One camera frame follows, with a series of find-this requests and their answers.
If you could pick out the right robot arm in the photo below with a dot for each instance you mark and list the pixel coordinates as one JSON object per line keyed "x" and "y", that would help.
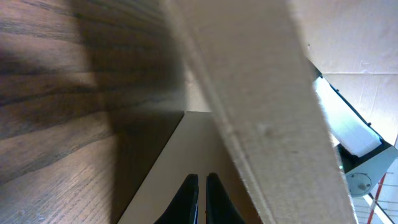
{"x": 361, "y": 111}

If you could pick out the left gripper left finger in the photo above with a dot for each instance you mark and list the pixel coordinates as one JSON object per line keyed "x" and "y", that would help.
{"x": 183, "y": 209}

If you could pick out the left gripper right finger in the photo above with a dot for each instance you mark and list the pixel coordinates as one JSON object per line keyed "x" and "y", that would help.
{"x": 219, "y": 207}

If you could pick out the cardboard box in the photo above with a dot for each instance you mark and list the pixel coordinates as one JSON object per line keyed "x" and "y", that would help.
{"x": 265, "y": 134}

